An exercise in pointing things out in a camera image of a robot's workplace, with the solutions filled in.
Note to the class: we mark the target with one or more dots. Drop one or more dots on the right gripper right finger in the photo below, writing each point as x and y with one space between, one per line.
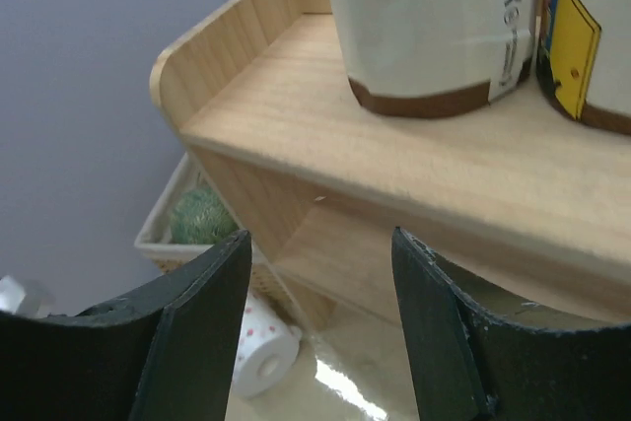
479 352

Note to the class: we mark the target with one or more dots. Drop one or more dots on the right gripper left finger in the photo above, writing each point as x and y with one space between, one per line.
163 351

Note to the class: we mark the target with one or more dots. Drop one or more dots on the dotted paper roll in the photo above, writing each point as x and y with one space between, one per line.
268 347

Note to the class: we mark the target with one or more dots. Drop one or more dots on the paper roll cartoon label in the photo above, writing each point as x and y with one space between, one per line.
583 63

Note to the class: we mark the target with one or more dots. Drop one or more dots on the wooden three-tier shelf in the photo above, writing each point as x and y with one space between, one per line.
513 192

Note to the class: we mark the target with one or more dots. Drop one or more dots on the green melon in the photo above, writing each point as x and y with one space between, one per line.
200 218

